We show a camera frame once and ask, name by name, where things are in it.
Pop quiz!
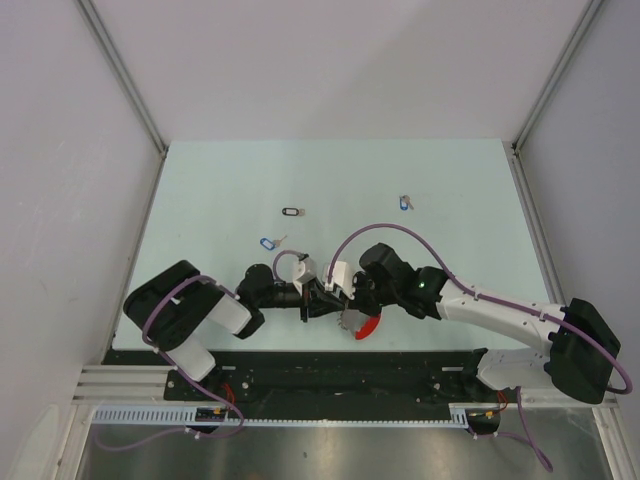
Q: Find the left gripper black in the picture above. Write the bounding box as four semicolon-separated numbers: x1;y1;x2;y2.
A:
257;277;345;322

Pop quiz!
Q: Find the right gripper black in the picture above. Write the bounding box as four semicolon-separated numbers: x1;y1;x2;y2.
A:
339;271;399;319

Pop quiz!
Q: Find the metal keyring holder red handle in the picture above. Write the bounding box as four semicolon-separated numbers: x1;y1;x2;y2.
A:
338;310;381;341

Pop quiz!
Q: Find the blue tag key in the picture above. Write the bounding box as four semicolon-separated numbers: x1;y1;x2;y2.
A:
259;235;287;251
399;195;414;211

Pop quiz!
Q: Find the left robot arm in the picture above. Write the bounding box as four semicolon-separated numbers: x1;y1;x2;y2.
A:
123;259;354;400

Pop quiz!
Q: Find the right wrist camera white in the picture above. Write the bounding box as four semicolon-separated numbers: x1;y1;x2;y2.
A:
322;261;355;299

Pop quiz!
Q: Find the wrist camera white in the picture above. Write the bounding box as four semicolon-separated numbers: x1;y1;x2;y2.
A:
322;261;355;299
292;254;317;295

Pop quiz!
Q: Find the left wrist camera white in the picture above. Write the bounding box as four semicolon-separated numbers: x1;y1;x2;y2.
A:
292;254;317;295

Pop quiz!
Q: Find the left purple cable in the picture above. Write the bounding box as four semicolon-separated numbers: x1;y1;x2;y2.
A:
93;249;306;451

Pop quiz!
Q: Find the purple cable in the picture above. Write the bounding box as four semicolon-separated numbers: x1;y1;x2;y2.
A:
93;249;306;451
329;223;634;474

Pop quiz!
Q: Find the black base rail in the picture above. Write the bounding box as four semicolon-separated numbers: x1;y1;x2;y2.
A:
102;349;521;420

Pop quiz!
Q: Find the white cable duct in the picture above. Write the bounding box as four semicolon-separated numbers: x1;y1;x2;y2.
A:
92;405;481;429

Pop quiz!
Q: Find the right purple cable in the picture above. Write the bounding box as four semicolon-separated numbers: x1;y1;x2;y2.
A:
329;223;634;474

